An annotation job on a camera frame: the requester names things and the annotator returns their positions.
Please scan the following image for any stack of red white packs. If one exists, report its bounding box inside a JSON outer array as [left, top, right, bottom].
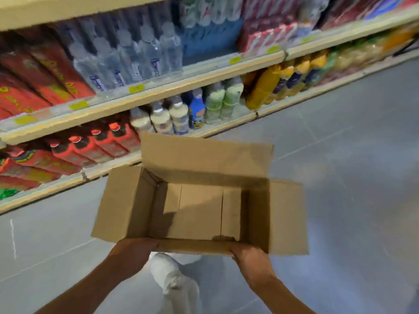
[[237, 0, 299, 53]]

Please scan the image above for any row of yellow cap bottles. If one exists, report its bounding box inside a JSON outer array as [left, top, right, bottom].
[[271, 50, 330, 99]]

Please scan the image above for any person's left hand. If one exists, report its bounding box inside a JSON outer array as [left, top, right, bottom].
[[107, 238, 161, 282]]

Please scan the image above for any row of large red packets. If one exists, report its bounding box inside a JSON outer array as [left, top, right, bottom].
[[0, 27, 96, 122]]

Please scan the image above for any milky white drink bottle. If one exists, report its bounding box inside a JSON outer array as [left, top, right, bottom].
[[168, 96, 190, 135], [130, 107, 155, 133], [150, 101, 174, 135]]

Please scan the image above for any brown cardboard box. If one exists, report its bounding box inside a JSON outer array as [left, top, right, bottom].
[[91, 131, 310, 257]]

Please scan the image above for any blue label drink bottle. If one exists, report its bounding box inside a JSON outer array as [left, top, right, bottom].
[[187, 88, 207, 130]]

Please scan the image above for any person's white trouser leg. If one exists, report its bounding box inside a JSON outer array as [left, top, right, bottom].
[[149, 253, 202, 314]]

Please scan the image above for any row of green yellow bottles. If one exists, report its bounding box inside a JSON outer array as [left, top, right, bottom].
[[322, 25, 419, 84]]

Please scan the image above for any person's right hand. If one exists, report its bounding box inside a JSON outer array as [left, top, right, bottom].
[[229, 242, 279, 292]]

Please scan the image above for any blue wrapped water bottle pack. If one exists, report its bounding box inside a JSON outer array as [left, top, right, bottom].
[[178, 0, 245, 66]]

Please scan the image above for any cream metal shelf board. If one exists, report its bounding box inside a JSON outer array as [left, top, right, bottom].
[[0, 0, 179, 32], [0, 47, 419, 215], [0, 3, 419, 146]]

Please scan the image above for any row of yellow price tags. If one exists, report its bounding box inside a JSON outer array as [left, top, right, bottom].
[[14, 35, 315, 126]]

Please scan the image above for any person's right forearm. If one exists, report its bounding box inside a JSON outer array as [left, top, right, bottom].
[[250, 277, 316, 314]]

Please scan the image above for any red cap dark bottle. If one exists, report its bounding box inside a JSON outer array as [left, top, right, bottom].
[[69, 135, 113, 164], [109, 122, 142, 153], [49, 140, 97, 169], [90, 128, 129, 158]]

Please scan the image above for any person's left forearm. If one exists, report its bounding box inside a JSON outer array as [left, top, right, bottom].
[[34, 262, 131, 314]]

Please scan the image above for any row of orange juice bottles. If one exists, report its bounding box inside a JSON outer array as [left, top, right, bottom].
[[246, 63, 283, 110]]

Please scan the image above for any pale green drink bottle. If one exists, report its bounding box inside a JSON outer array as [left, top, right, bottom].
[[221, 77, 245, 120], [204, 82, 226, 125]]

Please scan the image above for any row of small red packets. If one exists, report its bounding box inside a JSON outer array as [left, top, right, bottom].
[[0, 144, 83, 193]]

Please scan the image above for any stack of dark red cartons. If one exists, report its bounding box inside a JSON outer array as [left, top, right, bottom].
[[320, 0, 419, 31]]

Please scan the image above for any row of clear water bottles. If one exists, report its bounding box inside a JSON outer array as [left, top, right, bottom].
[[49, 3, 184, 94]]

